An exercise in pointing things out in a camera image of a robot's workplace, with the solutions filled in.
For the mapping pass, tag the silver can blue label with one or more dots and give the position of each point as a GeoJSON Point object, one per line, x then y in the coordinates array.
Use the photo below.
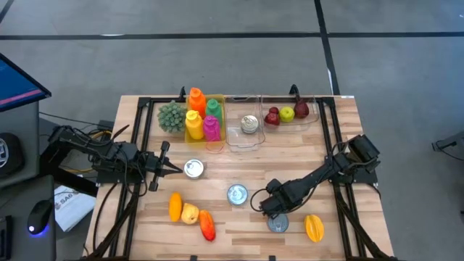
{"type": "Point", "coordinates": [237, 194]}

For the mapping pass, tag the small red plum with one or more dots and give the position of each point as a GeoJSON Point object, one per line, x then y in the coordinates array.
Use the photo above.
{"type": "Point", "coordinates": [274, 110]}

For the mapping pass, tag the white paper booklet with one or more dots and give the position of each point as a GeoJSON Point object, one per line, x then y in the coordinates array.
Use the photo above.
{"type": "Point", "coordinates": [74, 210]}

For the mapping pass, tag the silver can green label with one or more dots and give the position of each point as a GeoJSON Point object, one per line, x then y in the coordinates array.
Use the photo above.
{"type": "Point", "coordinates": [194, 169]}

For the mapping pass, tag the yellow plastic bottle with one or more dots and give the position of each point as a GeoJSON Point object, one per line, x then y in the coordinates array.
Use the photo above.
{"type": "Point", "coordinates": [194, 125]}

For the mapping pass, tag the pink plastic bottle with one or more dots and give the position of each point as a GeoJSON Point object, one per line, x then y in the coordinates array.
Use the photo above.
{"type": "Point", "coordinates": [212, 128]}

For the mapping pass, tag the grey stand foot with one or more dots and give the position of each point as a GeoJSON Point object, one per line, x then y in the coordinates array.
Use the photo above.
{"type": "Point", "coordinates": [451, 142]}

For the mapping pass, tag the yellow starfruit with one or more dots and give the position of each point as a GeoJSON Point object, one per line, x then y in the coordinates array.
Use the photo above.
{"type": "Point", "coordinates": [314, 228]}

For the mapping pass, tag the dark red pointed fruit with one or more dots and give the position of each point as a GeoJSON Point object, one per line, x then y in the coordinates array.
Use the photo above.
{"type": "Point", "coordinates": [301, 108]}

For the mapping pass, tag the green plastic bottle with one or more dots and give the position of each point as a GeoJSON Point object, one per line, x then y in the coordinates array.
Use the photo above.
{"type": "Point", "coordinates": [214, 111]}

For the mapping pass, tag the grey desk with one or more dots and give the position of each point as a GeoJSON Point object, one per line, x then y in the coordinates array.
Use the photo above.
{"type": "Point", "coordinates": [18, 203]}

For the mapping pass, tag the orange plastic bottle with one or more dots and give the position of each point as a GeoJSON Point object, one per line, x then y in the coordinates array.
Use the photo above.
{"type": "Point", "coordinates": [197, 103]}

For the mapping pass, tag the black power brick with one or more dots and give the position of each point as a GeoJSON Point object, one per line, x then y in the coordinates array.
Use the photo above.
{"type": "Point", "coordinates": [106, 125]}

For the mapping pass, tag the silver can red label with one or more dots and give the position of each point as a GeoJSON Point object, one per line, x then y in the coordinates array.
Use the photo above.
{"type": "Point", "coordinates": [278, 224]}

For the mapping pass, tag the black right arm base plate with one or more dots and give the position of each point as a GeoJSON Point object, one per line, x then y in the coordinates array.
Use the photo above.
{"type": "Point", "coordinates": [366, 178]}

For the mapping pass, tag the dark red round fruit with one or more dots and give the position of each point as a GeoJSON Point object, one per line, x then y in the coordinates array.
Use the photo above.
{"type": "Point", "coordinates": [272, 119]}

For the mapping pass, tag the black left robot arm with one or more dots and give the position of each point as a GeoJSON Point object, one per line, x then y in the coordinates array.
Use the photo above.
{"type": "Point", "coordinates": [108, 159]}

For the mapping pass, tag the black metal table frame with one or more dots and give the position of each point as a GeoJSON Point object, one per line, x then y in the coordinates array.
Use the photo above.
{"type": "Point", "coordinates": [145, 108]}

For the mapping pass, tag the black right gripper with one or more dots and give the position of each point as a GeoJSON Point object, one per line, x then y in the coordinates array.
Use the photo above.
{"type": "Point", "coordinates": [281, 199]}

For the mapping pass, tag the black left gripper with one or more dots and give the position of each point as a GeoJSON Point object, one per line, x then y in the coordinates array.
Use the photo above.
{"type": "Point", "coordinates": [148, 166]}

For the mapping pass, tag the wide clear plastic bin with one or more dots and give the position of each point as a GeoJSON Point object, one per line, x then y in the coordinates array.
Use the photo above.
{"type": "Point", "coordinates": [311, 121]}

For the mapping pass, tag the black computer mouse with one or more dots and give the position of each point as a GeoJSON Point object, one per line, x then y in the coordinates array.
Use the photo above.
{"type": "Point", "coordinates": [40, 217]}

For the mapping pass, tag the black keyboard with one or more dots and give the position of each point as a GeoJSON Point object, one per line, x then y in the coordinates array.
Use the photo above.
{"type": "Point", "coordinates": [4, 232]}

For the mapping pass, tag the colourful printed tin can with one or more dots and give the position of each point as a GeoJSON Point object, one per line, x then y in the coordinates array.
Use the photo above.
{"type": "Point", "coordinates": [249, 124]}

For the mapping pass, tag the green succulent plant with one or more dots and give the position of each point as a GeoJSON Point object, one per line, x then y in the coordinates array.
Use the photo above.
{"type": "Point", "coordinates": [172, 116]}

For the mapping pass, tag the yellow translucent plastic bin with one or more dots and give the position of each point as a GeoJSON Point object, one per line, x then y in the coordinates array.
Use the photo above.
{"type": "Point", "coordinates": [188, 143]}

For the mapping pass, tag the narrow clear plastic bin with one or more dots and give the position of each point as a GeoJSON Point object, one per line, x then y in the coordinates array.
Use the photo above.
{"type": "Point", "coordinates": [239, 141]}

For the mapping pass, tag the black cap with logo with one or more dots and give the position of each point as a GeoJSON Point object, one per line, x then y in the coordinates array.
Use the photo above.
{"type": "Point", "coordinates": [9, 152]}

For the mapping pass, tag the computer monitor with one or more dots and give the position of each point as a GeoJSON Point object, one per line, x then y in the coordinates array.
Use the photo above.
{"type": "Point", "coordinates": [14, 87]}

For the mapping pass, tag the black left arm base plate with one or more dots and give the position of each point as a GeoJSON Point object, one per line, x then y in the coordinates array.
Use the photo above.
{"type": "Point", "coordinates": [107, 178]}

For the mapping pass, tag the orange mango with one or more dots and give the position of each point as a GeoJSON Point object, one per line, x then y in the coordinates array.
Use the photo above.
{"type": "Point", "coordinates": [175, 207]}

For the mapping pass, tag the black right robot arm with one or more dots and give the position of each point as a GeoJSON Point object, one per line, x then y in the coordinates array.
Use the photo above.
{"type": "Point", "coordinates": [326, 170]}

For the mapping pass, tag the green apple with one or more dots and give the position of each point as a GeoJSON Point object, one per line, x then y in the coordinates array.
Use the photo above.
{"type": "Point", "coordinates": [287, 114]}

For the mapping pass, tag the yellow pear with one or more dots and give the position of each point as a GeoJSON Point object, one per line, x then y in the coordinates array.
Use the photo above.
{"type": "Point", "coordinates": [189, 214]}

